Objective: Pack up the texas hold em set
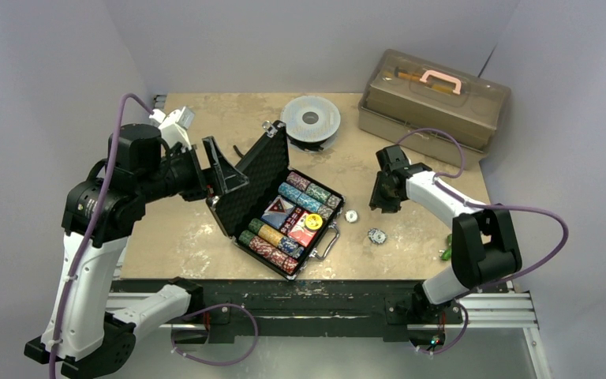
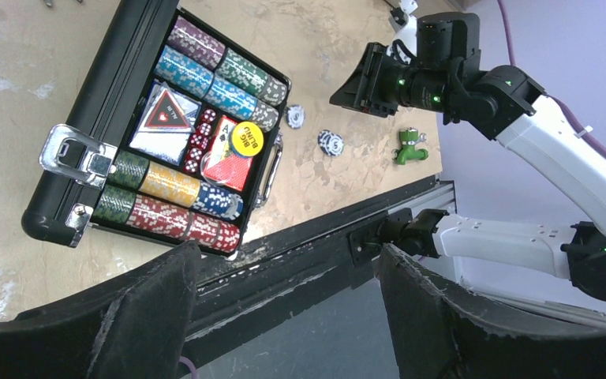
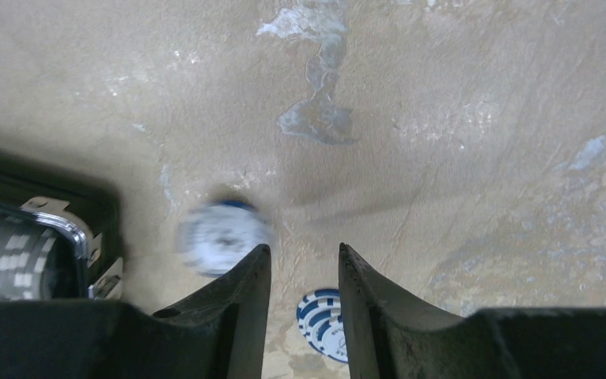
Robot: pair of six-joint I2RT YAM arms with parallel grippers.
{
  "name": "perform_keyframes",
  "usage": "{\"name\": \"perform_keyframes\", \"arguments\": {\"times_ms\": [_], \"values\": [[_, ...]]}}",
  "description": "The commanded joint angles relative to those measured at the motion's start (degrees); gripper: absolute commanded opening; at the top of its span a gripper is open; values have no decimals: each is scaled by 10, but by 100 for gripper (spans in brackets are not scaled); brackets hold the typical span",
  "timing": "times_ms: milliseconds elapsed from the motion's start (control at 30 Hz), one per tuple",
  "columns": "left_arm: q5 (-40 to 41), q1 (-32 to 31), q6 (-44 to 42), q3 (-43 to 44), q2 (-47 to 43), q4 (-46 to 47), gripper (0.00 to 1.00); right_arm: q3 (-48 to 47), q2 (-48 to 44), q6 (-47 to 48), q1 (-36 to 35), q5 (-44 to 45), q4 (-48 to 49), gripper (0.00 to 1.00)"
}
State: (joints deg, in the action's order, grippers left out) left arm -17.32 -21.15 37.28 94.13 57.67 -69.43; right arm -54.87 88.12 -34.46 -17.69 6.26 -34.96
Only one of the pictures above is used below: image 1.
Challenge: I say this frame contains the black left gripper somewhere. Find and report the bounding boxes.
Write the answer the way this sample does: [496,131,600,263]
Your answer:
[138,135,248,203]

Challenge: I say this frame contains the white blue chip five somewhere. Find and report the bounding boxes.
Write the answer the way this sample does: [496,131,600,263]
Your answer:
[367,228,387,245]

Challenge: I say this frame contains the white blue chip four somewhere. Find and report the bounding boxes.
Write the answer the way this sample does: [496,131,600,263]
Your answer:
[345,209,359,223]

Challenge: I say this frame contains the red triangular all-in marker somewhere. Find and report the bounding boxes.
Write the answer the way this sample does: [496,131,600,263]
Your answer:
[269,196,295,215]

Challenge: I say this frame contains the blue playing card deck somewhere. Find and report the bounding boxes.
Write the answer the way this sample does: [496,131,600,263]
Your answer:
[260,195,288,230]

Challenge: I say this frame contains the black poker set case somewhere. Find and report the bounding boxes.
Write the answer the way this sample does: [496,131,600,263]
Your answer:
[207,120,345,280]

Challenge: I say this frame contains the yellow big blind button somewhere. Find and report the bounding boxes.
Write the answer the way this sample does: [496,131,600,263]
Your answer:
[305,213,324,231]

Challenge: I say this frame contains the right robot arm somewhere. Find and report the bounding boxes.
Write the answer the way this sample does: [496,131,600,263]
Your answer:
[369,145,522,321]

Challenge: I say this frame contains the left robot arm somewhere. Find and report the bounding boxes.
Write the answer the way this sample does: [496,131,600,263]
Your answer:
[24,124,249,378]

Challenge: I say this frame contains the green chip stack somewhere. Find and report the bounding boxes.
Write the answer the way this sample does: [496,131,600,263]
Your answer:
[305,183,342,220]

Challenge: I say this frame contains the light blue chip stack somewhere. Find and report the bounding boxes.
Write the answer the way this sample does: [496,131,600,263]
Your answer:
[278,182,322,213]

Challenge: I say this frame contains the purple chip stack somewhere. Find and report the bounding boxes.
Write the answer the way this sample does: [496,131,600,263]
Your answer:
[286,171,311,192]

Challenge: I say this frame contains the yellow chip stack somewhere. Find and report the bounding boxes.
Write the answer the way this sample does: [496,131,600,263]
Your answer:
[258,224,284,246]

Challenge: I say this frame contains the green pipe valve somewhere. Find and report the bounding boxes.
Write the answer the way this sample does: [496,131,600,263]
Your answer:
[440,235,452,261]

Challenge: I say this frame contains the red dice row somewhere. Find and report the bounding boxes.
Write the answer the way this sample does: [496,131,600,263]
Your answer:
[279,206,304,235]

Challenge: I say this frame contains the red playing card deck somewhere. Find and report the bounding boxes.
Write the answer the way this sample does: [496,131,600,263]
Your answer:
[287,212,322,247]

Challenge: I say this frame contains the dark blue chip stack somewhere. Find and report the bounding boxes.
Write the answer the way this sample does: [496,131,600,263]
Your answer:
[277,236,305,260]

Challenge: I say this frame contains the red chip stack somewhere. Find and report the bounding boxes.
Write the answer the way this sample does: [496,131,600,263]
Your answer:
[248,236,298,275]

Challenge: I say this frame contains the translucent brown storage box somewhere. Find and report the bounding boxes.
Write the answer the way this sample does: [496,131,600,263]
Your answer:
[358,49,511,168]

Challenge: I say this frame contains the black orange handled tool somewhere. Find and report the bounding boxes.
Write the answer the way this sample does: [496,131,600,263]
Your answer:
[233,145,245,158]

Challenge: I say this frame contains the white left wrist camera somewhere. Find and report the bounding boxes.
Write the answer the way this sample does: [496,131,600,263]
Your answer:
[148,106,195,148]

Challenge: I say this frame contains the white perforated cable spool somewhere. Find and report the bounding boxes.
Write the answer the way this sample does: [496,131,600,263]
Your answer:
[280,96,342,153]

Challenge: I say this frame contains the pink box handle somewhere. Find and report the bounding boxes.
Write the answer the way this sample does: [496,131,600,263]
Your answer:
[419,69,462,96]

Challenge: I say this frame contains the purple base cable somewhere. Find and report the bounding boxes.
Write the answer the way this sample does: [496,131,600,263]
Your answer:
[170,303,261,368]

